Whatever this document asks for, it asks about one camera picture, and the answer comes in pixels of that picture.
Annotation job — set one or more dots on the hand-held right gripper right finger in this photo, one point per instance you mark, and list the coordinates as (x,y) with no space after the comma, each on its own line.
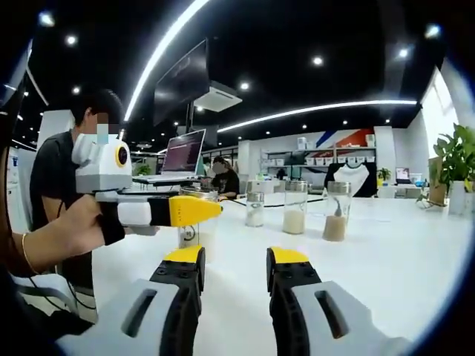
(297,319)

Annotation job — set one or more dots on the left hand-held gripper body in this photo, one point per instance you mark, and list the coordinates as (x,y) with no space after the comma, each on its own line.
(104,174)

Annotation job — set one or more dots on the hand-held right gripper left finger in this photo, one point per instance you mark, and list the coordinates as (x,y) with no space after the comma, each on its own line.
(148,319)

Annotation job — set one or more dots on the small seasoning bottle cream contents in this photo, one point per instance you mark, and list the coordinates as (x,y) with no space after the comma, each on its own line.
(196,235)

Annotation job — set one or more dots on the small seasoning bottle white contents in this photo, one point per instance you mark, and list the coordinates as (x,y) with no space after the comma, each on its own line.
(255,219)

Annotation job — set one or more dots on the tall seasoning bottle cream contents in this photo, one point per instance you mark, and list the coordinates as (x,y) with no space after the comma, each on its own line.
(295,222)

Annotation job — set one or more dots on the tall seasoning bottle brown contents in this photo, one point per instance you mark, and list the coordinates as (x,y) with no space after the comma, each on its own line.
(335,230)

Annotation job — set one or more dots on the person's left hand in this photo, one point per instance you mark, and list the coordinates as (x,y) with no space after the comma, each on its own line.
(70,237)

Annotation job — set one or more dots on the open silver laptop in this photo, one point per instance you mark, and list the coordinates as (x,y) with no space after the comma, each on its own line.
(183,155)

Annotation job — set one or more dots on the person's dark clothing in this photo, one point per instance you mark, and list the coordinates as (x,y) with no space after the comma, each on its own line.
(67,324)

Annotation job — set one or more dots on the white office chair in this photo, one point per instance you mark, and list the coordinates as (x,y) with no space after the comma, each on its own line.
(44,293)

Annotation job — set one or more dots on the gold bangle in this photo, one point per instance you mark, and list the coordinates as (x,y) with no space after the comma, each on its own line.
(29,257)

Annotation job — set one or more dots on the ceiling air conditioner unit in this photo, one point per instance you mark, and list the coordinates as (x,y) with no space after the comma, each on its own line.
(219,98)

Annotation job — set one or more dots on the hanging black screen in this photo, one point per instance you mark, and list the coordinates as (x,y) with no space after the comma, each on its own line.
(182,85)

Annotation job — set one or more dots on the shelf with white storage bins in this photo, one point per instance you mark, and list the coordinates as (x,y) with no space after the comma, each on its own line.
(319,155)

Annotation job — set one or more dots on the black and white shirt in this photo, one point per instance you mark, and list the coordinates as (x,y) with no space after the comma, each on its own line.
(350,178)

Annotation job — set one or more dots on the small plant in yellow pot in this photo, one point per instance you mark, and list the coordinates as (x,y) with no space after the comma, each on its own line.
(384,174)

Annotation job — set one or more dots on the small background laptop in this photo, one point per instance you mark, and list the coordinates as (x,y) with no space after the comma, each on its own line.
(402,175)

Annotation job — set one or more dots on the brown cardboard board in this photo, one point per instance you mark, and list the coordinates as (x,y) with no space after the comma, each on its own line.
(438,181)

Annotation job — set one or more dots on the white plant pot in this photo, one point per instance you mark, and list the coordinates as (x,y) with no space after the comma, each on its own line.
(458,200)

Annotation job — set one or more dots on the large green potted plant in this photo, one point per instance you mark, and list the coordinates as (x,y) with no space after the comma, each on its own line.
(458,155)

